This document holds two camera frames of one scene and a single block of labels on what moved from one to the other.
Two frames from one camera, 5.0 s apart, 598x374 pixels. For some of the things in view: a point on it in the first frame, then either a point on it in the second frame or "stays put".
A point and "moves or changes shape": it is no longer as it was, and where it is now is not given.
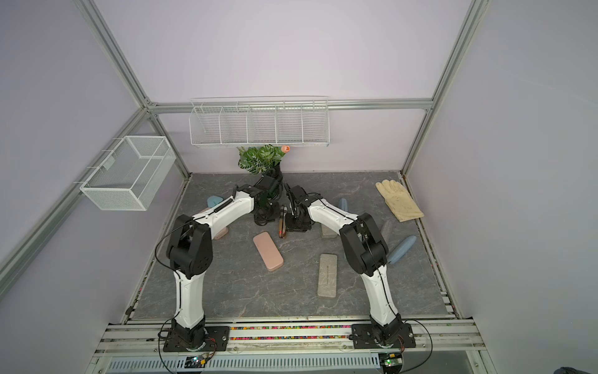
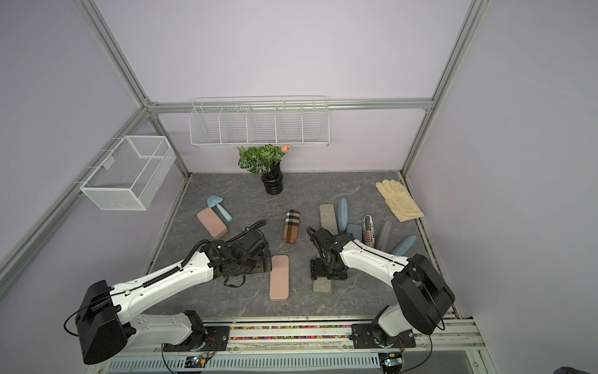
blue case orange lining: x=402 y=248 stays put
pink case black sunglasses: x=268 y=251 moves or changes shape
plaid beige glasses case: x=283 y=221 moves or changes shape
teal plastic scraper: x=213 y=200 stays put
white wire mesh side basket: x=131 y=174 stays put
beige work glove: x=399 y=201 stays put
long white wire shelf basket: x=259 y=121 stays put
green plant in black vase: x=262 y=159 stays put
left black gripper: x=258 y=219 -> x=261 y=266
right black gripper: x=291 y=227 -> x=315 y=271
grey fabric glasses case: x=388 y=233 stays put
